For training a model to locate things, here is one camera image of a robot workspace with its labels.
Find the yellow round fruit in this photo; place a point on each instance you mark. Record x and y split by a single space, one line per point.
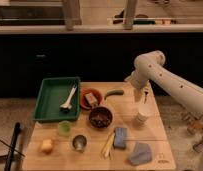
46 146

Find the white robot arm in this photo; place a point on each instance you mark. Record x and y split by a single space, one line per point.
149 66

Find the white brush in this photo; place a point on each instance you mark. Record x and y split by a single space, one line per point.
67 104

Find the green plastic tray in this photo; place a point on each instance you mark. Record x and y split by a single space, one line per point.
52 94

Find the dark brown bowl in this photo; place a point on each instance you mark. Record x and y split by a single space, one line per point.
100 117

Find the black pole stand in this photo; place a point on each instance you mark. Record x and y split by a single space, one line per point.
12 147

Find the brown sponge block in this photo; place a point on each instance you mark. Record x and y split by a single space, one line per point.
91 99

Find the white plastic cup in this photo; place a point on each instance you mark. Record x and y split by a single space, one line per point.
144 112

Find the orange bowl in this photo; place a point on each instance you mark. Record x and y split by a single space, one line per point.
83 100

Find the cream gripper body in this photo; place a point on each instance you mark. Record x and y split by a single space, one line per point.
137 93

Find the green plastic cup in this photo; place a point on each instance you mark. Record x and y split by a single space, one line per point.
64 128

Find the metal cup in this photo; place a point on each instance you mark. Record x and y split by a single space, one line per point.
79 142

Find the blue sponge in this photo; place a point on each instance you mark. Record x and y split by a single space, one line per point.
120 137

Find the grey blue cloth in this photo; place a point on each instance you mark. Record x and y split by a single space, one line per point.
141 154

